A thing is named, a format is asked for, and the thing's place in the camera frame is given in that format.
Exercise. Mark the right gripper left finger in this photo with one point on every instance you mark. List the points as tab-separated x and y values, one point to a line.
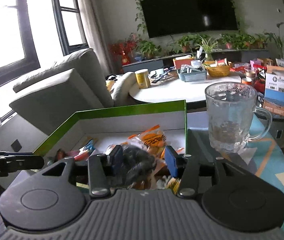
102	166

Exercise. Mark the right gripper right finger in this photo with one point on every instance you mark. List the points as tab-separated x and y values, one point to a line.
184	170

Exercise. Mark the dark black snack bag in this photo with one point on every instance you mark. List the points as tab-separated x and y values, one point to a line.
137	164

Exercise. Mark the clear orange snack bag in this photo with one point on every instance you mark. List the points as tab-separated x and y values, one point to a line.
152	141

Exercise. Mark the green cardboard box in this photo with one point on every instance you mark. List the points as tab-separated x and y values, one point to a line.
87	133

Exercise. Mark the clear glass mug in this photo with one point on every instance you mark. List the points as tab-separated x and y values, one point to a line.
231	107

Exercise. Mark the white round coffee table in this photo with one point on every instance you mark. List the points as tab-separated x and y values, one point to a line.
177	89

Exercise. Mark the grey armchair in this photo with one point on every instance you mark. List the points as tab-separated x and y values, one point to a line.
47	98

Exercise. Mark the patterned blue table mat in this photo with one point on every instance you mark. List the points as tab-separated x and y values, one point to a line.
264	158

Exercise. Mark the yellow canister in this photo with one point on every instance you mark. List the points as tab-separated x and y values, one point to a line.
142	77

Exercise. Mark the blue plastic basket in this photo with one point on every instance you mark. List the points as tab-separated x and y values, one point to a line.
194	76

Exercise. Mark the yellow woven basket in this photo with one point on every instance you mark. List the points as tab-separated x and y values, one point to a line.
217	71

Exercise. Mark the red flower decoration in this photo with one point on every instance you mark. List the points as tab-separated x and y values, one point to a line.
124	49

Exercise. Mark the spider plant in vase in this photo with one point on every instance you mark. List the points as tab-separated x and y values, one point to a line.
209	45

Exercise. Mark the blue white carton box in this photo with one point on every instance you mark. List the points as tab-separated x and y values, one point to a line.
274	93

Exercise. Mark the black wall television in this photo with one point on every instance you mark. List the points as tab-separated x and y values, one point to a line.
168	17

